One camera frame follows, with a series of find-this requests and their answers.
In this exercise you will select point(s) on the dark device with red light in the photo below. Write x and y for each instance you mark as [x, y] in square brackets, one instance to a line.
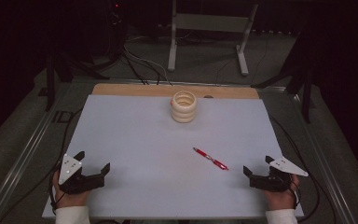
[115, 28]

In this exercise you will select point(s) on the person's right hand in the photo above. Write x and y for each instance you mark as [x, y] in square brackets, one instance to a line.
[279, 197]

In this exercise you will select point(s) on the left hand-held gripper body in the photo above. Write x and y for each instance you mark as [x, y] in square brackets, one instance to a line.
[80, 183]

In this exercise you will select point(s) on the cream ribbed pen holder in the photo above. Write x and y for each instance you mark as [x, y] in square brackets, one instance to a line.
[184, 107]

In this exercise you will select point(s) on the person's left hand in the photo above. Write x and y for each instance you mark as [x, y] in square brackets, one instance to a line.
[70, 199]

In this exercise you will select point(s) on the aluminium floor rail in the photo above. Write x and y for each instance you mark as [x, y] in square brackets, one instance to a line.
[21, 158]
[323, 161]

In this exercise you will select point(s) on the white table mat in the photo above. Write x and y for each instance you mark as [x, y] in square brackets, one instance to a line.
[155, 155]

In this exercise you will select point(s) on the black stand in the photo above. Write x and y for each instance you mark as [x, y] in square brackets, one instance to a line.
[51, 77]
[301, 77]

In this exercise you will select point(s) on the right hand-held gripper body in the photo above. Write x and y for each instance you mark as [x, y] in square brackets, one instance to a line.
[273, 182]

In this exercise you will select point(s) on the red pen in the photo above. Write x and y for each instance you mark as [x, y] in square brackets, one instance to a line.
[211, 159]

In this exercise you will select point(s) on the grey metal stand frame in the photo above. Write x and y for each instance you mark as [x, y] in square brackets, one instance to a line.
[211, 23]

